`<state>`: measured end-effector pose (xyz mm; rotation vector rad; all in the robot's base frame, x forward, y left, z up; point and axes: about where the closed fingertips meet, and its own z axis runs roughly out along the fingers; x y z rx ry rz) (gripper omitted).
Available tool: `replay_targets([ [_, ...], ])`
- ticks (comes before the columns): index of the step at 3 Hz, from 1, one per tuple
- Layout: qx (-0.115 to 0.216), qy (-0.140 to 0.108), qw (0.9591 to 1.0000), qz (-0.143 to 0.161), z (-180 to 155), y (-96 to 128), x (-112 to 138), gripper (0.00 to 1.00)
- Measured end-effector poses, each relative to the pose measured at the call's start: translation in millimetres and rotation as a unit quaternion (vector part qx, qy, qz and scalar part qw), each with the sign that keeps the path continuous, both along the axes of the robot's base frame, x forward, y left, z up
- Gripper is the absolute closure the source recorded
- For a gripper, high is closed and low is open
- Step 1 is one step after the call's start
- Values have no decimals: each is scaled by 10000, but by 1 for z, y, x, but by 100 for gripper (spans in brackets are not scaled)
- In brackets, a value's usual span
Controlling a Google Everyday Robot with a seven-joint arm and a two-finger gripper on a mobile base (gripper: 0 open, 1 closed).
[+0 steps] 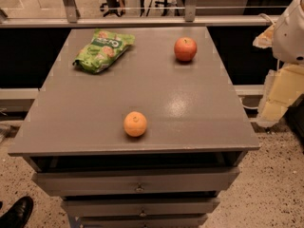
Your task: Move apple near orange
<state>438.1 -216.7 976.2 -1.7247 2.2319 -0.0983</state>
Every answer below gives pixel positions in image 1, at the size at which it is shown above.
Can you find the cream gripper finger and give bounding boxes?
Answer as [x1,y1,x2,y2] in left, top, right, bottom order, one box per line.
[253,25,275,48]
[256,64,304,127]

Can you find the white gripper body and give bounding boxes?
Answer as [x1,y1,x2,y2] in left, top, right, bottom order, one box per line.
[272,0,304,65]

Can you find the red apple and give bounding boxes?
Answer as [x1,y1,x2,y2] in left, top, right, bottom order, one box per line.
[174,37,197,62]

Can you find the grey drawer cabinet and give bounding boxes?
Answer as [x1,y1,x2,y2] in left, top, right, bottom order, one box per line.
[9,27,258,228]

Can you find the orange fruit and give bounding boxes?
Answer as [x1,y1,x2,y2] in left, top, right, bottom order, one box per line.
[123,111,147,137]

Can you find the black office chair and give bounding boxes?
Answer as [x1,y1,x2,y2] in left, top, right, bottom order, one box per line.
[104,0,125,17]

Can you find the green snack bag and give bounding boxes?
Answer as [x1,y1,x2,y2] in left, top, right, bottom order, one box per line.
[73,28,135,74]

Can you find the top grey drawer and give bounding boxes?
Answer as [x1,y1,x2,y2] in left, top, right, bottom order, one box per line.
[32,167,239,197]

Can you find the grey drawer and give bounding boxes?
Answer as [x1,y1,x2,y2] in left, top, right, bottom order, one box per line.
[62,198,219,218]
[81,215,207,228]
[32,167,239,197]

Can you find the bottom grey drawer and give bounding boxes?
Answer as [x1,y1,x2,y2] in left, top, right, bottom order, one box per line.
[81,215,207,228]

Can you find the middle grey drawer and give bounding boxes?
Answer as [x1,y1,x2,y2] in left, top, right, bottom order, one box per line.
[62,198,219,218]

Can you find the black leather shoe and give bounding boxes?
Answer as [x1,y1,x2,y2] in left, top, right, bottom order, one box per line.
[0,196,33,228]

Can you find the white cable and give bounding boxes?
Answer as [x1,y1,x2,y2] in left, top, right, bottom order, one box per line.
[257,12,276,26]

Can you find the metal railing frame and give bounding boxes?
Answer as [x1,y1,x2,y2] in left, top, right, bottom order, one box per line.
[0,0,278,28]

